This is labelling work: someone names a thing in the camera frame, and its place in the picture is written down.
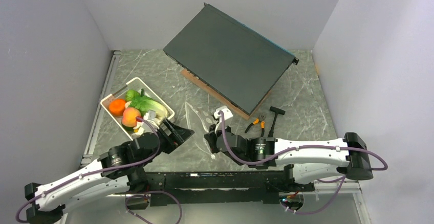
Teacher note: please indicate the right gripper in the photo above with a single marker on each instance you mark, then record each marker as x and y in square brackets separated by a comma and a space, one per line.
[211, 136]

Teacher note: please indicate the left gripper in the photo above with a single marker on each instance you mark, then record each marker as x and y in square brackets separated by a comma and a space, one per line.
[181, 134]

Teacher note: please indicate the polka dot zip bag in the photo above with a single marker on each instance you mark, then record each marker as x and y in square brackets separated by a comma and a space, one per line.
[199, 121]

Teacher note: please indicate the white mushrooms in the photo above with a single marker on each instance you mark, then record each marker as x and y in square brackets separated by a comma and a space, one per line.
[143, 127]

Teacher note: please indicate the green lettuce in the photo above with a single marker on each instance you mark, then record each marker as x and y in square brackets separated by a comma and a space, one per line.
[145, 103]

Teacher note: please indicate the peach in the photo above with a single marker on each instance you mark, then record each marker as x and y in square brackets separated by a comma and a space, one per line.
[129, 117]

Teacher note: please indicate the orange tangerine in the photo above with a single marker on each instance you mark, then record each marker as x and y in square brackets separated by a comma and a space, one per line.
[117, 107]

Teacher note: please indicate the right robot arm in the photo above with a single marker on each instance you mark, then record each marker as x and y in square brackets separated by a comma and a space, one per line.
[308, 160]

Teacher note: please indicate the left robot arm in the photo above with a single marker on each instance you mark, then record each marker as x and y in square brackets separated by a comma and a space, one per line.
[119, 170]

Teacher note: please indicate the wooden board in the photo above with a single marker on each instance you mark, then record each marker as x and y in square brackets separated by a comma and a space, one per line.
[203, 85]

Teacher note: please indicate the green lime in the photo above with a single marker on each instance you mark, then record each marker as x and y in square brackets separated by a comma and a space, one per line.
[128, 129]

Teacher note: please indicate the light green bumpy fruit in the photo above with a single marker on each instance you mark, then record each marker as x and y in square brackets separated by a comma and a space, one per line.
[131, 94]

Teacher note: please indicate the white plastic basket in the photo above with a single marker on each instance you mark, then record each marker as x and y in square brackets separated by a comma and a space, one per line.
[136, 84]

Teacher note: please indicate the black hammer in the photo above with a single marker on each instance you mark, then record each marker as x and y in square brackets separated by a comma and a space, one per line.
[277, 111]

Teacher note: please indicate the dark rack server box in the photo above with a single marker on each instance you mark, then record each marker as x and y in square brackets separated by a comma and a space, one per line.
[229, 57]

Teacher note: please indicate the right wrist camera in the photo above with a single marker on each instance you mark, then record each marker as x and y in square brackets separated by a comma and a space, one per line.
[221, 114]

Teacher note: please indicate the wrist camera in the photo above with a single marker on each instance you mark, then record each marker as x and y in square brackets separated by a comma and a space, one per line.
[221, 114]
[150, 115]

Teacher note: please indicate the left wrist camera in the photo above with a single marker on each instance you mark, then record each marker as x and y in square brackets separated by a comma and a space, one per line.
[150, 115]

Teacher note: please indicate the orange handled pliers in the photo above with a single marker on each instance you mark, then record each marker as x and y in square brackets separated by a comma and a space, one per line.
[259, 120]

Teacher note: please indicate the aluminium side rail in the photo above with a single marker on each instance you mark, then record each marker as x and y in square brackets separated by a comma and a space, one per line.
[98, 118]

